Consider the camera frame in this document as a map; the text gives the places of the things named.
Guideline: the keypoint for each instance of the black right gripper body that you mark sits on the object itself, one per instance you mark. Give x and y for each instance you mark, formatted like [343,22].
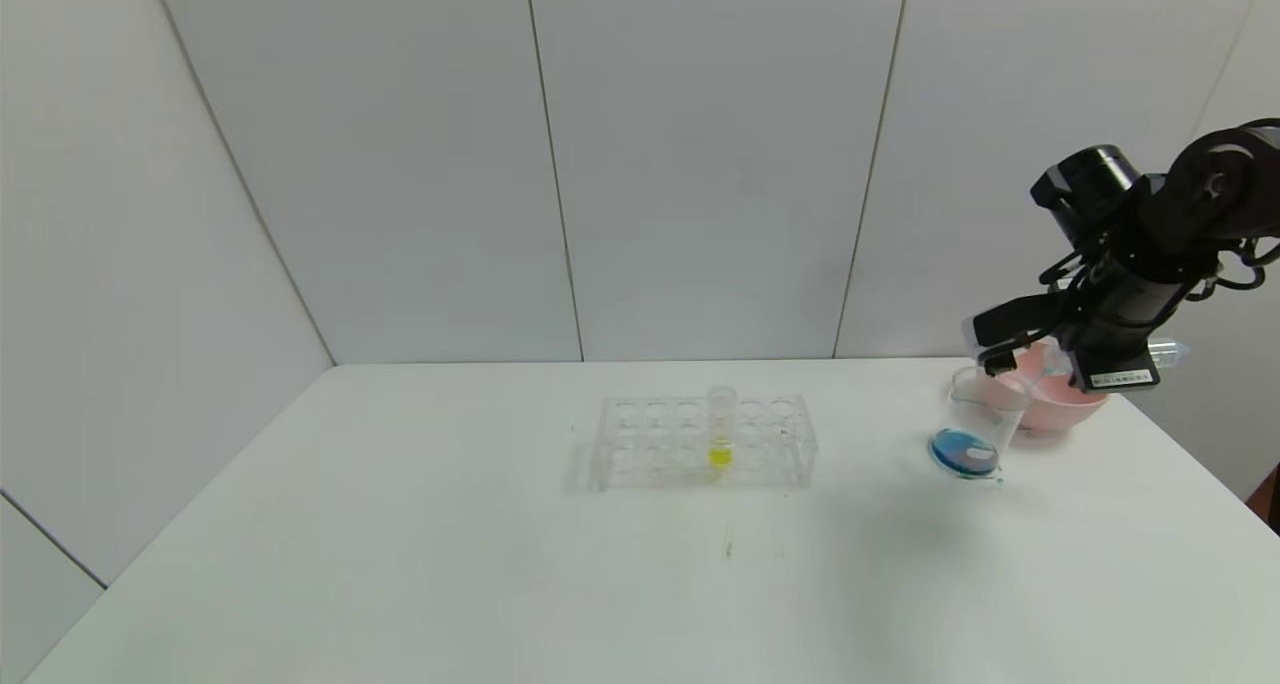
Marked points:
[1118,374]

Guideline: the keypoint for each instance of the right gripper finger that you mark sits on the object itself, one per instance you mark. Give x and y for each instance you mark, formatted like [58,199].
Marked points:
[1030,354]

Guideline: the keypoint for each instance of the test tube with blue pigment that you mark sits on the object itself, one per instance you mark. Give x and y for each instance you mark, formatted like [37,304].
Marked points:
[1172,354]

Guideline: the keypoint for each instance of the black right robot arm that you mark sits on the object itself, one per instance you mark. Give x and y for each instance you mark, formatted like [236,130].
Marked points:
[1090,189]

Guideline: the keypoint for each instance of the test tube with yellow pigment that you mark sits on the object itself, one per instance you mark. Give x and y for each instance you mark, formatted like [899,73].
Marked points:
[720,454]

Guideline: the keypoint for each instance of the clear plastic test tube rack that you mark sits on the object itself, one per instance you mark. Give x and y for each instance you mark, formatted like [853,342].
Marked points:
[650,444]

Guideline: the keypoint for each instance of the pink bowl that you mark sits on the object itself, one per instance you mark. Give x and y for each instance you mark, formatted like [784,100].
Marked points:
[1050,414]

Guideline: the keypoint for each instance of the clear glass beaker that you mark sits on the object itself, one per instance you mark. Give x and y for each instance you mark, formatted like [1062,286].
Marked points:
[965,454]

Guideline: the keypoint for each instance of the dark brown object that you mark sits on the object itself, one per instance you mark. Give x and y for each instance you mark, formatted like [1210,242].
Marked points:
[1272,499]

